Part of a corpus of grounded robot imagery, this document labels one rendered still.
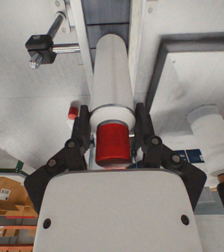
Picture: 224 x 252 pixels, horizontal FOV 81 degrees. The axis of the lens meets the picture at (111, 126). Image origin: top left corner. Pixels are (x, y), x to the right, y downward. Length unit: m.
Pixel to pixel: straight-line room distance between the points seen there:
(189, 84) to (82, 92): 0.30
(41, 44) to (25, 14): 0.16
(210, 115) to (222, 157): 0.12
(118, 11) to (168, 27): 0.12
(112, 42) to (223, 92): 0.33
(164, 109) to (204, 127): 0.12
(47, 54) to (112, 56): 0.09
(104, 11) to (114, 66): 0.12
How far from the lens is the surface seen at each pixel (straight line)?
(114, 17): 0.28
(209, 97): 0.46
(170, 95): 0.40
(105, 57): 0.20
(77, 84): 0.41
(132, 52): 0.26
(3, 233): 8.15
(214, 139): 0.43
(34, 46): 0.21
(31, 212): 3.07
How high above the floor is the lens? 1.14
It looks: 34 degrees down
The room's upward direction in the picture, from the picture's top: 179 degrees clockwise
